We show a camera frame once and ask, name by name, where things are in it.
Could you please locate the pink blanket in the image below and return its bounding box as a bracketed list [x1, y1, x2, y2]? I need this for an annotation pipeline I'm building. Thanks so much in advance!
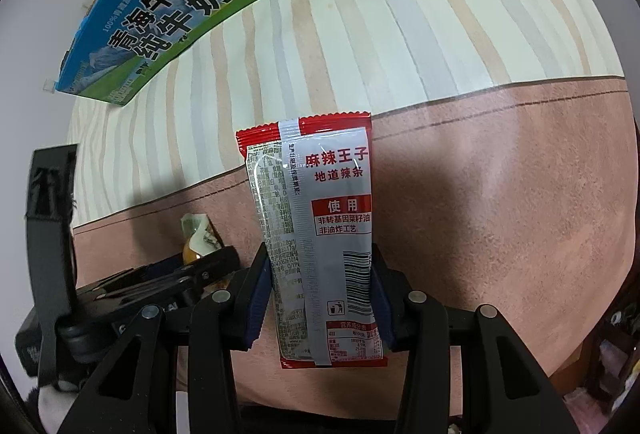
[70, 77, 639, 421]

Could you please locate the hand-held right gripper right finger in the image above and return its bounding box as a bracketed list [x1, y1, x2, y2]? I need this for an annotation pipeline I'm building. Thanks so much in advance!
[369, 241, 570, 434]

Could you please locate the small orange snack packet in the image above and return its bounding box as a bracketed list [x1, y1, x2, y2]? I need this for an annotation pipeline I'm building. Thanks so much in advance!
[180, 213, 237, 291]

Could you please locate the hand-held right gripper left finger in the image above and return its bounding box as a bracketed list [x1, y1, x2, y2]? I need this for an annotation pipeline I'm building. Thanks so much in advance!
[57, 241, 274, 434]

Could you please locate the striped blanket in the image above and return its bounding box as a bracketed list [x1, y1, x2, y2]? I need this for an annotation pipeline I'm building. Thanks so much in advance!
[67, 0, 629, 229]

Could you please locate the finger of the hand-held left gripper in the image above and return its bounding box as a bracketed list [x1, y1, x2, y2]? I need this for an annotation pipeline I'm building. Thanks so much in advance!
[142, 245, 242, 286]
[75, 271, 203, 311]

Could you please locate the dark wooden furniture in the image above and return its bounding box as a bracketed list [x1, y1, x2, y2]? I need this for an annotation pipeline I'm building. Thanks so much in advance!
[582, 287, 640, 417]

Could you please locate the red and grey snack packet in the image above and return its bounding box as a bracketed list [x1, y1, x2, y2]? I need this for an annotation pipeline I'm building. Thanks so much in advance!
[236, 111, 390, 370]

